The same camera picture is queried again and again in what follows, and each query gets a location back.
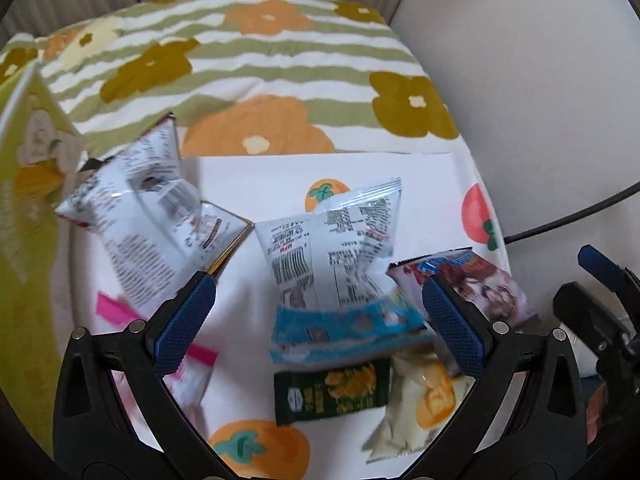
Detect dark brown anime snack bag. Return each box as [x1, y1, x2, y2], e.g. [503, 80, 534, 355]
[387, 248, 537, 327]

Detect pink white marshmallow bag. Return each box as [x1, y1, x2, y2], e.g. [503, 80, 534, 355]
[95, 291, 220, 411]

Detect white fruit print tablecloth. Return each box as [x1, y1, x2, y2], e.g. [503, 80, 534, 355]
[53, 148, 490, 479]

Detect person right hand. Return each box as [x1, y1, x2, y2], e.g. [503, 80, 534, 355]
[586, 384, 608, 444]

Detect green cardboard box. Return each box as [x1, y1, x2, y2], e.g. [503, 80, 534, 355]
[0, 61, 85, 453]

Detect blue white snack bag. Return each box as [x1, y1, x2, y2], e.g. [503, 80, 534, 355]
[256, 178, 435, 365]

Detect floral striped blanket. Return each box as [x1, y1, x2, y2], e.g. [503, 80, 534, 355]
[1, 0, 464, 157]

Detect cream cake snack bag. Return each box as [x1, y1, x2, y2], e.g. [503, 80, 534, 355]
[363, 346, 475, 463]

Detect black cable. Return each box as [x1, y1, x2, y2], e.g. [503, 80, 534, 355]
[502, 181, 640, 245]

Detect dark green cracker packet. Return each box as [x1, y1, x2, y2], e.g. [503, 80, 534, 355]
[273, 358, 390, 426]

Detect white grey snack bag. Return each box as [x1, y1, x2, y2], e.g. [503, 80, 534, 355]
[55, 114, 252, 316]

